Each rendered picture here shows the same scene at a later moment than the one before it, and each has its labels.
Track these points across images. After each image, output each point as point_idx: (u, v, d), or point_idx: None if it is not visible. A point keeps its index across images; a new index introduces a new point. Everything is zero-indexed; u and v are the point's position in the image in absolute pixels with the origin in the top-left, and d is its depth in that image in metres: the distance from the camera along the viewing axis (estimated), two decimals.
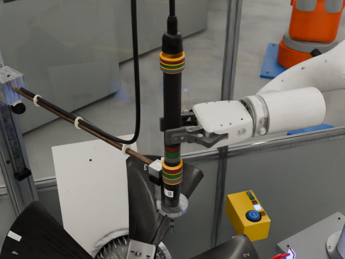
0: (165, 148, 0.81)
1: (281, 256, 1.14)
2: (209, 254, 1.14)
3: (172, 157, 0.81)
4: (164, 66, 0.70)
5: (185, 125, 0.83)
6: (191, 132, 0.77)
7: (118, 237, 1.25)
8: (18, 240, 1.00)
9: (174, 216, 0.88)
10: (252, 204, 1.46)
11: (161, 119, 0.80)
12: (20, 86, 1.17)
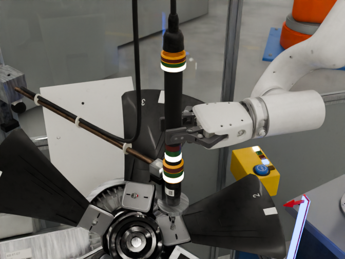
0: (166, 147, 0.81)
1: (294, 203, 1.02)
2: (213, 197, 1.02)
3: (173, 156, 0.81)
4: (165, 64, 0.70)
5: (185, 125, 0.83)
6: (191, 132, 0.77)
7: (113, 187, 1.14)
8: None
9: (175, 215, 0.88)
10: (260, 159, 1.34)
11: (161, 119, 0.80)
12: (21, 85, 1.17)
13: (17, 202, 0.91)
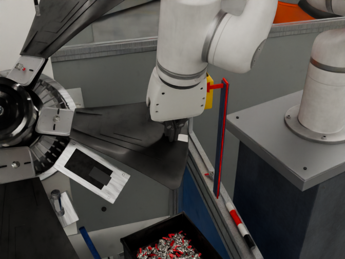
0: None
1: (210, 86, 0.85)
2: (120, 107, 0.85)
3: None
4: None
5: None
6: (184, 124, 0.77)
7: None
8: None
9: None
10: None
11: (173, 140, 0.80)
12: None
13: None
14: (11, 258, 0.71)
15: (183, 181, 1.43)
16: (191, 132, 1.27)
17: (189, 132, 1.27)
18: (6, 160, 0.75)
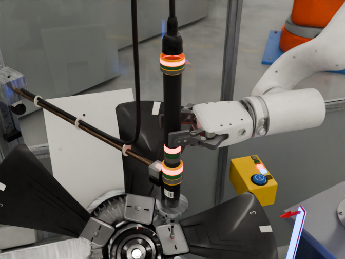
0: (165, 149, 0.81)
1: (290, 214, 1.05)
2: None
3: (172, 158, 0.82)
4: (164, 67, 0.70)
5: (184, 122, 0.83)
6: (195, 135, 0.76)
7: (114, 197, 1.16)
8: (153, 113, 0.99)
9: (174, 217, 0.89)
10: (258, 168, 1.36)
11: (161, 116, 0.81)
12: (21, 87, 1.17)
13: (132, 135, 1.01)
14: None
15: None
16: None
17: None
18: None
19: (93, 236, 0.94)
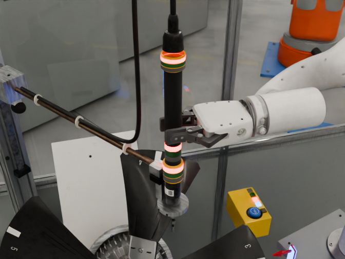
0: (166, 147, 0.81)
1: (282, 253, 1.13)
2: None
3: (173, 156, 0.81)
4: (164, 65, 0.70)
5: (185, 125, 0.83)
6: (191, 132, 0.77)
7: (118, 234, 1.25)
8: None
9: (174, 216, 0.88)
10: (253, 201, 1.45)
11: (161, 119, 0.80)
12: (21, 86, 1.17)
13: (136, 181, 1.09)
14: None
15: None
16: None
17: None
18: None
19: None
